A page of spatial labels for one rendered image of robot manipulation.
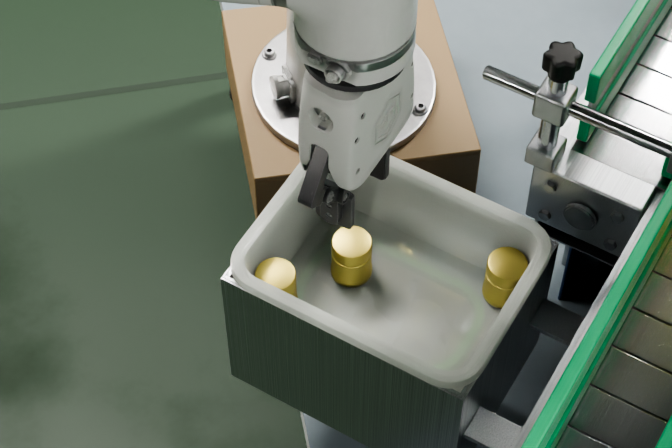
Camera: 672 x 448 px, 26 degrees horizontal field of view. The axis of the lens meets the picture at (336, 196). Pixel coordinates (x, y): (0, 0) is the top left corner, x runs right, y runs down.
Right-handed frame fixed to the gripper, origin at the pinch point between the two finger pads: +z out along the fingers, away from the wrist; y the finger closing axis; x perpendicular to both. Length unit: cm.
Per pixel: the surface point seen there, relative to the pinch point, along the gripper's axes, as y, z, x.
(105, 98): 66, 107, 87
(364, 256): -0.6, 8.6, -1.5
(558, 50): 10.6, -11.3, -11.3
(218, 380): 27, 107, 38
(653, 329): 0.2, 1.7, -25.5
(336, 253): -1.5, 8.5, 0.6
